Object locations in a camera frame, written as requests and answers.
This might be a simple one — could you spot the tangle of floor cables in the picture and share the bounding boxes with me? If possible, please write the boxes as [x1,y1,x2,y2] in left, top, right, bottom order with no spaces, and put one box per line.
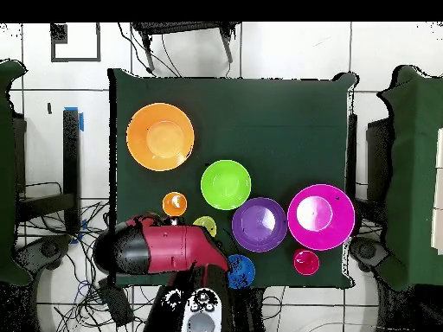
[16,181,153,332]

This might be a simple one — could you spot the black stand foot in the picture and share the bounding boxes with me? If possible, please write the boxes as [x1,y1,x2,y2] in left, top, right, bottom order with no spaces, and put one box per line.
[349,236,390,272]
[13,234,72,278]

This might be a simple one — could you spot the black chair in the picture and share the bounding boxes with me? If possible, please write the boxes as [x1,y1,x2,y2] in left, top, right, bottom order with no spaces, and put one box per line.
[131,22,242,75]

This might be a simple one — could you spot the large pink bowl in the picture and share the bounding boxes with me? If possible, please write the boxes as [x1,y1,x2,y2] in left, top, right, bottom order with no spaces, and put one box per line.
[286,183,356,252]

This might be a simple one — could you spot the blue tape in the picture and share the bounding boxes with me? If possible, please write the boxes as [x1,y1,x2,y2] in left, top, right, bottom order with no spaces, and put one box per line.
[63,105,85,132]

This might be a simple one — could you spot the orange cup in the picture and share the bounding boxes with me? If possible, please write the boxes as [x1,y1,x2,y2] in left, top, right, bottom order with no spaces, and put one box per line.
[162,191,189,218]

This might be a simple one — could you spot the red cup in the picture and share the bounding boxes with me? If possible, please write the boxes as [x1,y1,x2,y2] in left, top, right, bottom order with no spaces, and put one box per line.
[292,248,321,277]

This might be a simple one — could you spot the green bowl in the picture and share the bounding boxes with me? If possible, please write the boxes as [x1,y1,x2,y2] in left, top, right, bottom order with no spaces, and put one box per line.
[200,159,253,211]

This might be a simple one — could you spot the black table frame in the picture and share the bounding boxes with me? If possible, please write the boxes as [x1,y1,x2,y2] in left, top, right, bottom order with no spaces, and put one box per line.
[11,107,82,236]
[346,112,394,208]

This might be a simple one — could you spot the white boxes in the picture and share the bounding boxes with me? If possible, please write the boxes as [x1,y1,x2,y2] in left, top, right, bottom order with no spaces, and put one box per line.
[430,126,443,256]

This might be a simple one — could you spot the green cloth side table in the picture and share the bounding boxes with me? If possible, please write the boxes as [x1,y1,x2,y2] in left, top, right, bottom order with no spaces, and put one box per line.
[0,59,34,287]
[376,64,443,292]

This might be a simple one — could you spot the dark green table cloth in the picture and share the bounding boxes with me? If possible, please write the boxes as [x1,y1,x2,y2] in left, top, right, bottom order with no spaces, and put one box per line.
[107,67,357,290]

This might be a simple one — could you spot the purple bowl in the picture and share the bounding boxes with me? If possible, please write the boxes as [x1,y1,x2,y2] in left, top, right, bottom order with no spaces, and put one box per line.
[231,196,288,253]

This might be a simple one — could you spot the blue bowl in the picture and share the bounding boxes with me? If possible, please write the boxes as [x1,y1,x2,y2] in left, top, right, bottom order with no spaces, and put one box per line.
[226,253,256,290]

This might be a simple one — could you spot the yellow cup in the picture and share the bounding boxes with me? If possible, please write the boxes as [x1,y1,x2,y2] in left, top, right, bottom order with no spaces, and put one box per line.
[192,215,218,238]

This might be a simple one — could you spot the black power strip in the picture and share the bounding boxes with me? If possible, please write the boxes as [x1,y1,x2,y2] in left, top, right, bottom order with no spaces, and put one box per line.
[97,278,135,328]

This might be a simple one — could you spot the large orange bowl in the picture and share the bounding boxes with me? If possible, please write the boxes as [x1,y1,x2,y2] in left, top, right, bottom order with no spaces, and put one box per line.
[125,102,196,172]

